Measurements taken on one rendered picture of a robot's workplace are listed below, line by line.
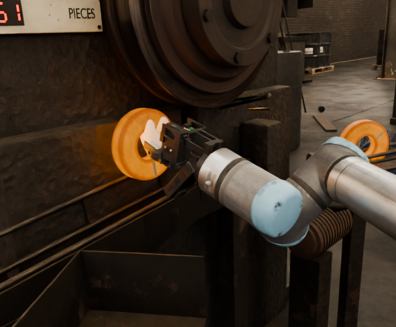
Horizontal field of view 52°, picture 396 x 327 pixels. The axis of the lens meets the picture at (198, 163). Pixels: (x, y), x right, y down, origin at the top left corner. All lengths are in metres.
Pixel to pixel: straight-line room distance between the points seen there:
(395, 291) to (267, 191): 1.36
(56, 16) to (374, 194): 0.66
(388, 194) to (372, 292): 1.30
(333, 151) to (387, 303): 1.17
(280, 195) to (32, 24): 0.55
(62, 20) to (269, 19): 0.45
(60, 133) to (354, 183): 0.55
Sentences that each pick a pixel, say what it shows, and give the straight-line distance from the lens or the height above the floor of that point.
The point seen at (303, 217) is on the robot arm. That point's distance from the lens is 0.78.
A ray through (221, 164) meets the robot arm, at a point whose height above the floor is 0.83.
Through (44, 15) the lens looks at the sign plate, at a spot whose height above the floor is 1.09.
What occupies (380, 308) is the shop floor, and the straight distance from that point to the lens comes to 1.84.
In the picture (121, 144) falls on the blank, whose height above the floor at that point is 0.84.
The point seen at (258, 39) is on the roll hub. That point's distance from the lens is 0.97.
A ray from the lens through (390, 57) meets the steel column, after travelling 9.84.
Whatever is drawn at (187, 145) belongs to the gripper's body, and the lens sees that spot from 0.77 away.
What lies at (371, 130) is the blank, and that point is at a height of 0.75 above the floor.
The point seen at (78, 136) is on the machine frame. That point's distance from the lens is 0.87.
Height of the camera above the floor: 1.04
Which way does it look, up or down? 17 degrees down
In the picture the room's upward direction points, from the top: 2 degrees counter-clockwise
